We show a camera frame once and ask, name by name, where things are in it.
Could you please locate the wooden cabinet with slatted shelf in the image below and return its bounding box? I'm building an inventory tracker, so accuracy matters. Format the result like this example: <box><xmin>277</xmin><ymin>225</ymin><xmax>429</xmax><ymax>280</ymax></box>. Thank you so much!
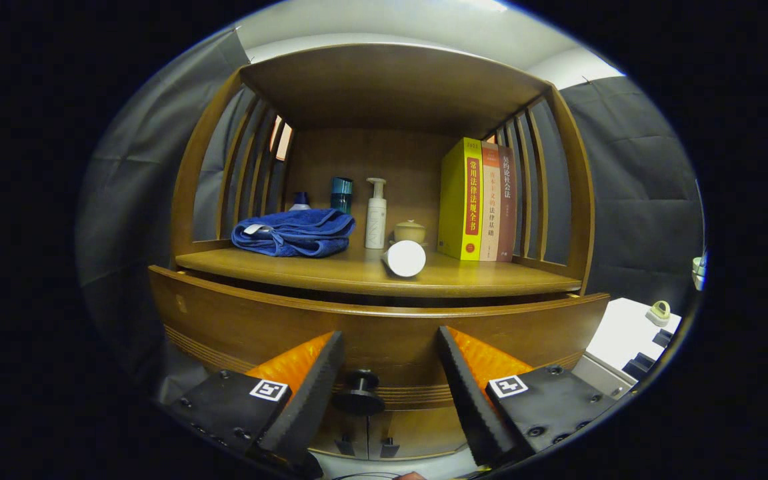
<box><xmin>169</xmin><ymin>43</ymin><xmax>596</xmax><ymax>462</ymax></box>

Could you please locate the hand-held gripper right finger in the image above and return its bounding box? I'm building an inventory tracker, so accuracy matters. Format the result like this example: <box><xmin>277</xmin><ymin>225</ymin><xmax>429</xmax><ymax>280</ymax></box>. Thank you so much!
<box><xmin>437</xmin><ymin>325</ymin><xmax>625</xmax><ymax>467</ymax></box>

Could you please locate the brown book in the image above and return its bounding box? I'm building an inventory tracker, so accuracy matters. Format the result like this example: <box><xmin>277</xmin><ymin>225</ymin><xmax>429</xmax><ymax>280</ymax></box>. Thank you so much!
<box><xmin>496</xmin><ymin>145</ymin><xmax>517</xmax><ymax>262</ymax></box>

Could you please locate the beige lidded teacup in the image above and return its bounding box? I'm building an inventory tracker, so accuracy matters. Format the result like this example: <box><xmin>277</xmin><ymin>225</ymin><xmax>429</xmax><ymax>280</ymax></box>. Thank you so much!
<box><xmin>391</xmin><ymin>220</ymin><xmax>428</xmax><ymax>246</ymax></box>

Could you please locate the folded blue towel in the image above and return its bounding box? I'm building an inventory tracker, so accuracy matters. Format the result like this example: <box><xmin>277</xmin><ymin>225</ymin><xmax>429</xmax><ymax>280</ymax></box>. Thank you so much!
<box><xmin>231</xmin><ymin>209</ymin><xmax>357</xmax><ymax>258</ymax></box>

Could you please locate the white and green tube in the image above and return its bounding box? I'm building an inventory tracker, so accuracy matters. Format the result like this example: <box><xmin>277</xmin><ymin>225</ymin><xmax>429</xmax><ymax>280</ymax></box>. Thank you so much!
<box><xmin>381</xmin><ymin>240</ymin><xmax>427</xmax><ymax>279</ymax></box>

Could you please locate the thick yellow book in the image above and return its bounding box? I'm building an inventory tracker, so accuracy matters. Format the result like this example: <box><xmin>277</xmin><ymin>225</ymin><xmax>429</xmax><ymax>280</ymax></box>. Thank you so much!
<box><xmin>437</xmin><ymin>137</ymin><xmax>484</xmax><ymax>261</ymax></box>

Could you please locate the wooden countertop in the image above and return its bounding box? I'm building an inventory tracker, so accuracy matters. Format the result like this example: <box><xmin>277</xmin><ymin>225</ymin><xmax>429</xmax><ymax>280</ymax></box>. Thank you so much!
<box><xmin>176</xmin><ymin>243</ymin><xmax>583</xmax><ymax>299</ymax></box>

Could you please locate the teal tumbler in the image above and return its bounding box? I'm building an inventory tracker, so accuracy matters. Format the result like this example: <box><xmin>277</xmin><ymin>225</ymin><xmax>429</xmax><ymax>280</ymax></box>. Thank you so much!
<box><xmin>330</xmin><ymin>177</ymin><xmax>354</xmax><ymax>215</ymax></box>

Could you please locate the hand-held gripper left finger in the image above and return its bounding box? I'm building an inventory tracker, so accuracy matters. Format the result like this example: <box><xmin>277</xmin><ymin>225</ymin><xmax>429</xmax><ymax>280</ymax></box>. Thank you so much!
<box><xmin>161</xmin><ymin>330</ymin><xmax>346</xmax><ymax>477</ymax></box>

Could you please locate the wooden drawer with black knob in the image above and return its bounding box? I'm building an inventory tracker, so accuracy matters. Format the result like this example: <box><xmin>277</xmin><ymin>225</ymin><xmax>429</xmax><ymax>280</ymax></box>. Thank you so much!
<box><xmin>149</xmin><ymin>265</ymin><xmax>610</xmax><ymax>417</ymax></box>

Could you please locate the white pump bottle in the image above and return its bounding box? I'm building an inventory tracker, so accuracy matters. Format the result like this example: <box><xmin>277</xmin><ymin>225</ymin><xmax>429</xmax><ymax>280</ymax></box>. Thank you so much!
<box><xmin>365</xmin><ymin>177</ymin><xmax>388</xmax><ymax>250</ymax></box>

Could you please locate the white side cabinet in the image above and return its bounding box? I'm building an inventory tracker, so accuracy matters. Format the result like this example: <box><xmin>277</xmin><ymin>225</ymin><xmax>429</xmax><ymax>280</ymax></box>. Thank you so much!
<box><xmin>571</xmin><ymin>297</ymin><xmax>683</xmax><ymax>401</ymax></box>

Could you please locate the orange and white book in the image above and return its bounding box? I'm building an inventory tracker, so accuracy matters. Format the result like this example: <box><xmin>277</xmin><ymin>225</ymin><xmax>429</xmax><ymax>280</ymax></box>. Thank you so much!
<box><xmin>479</xmin><ymin>141</ymin><xmax>501</xmax><ymax>262</ymax></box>

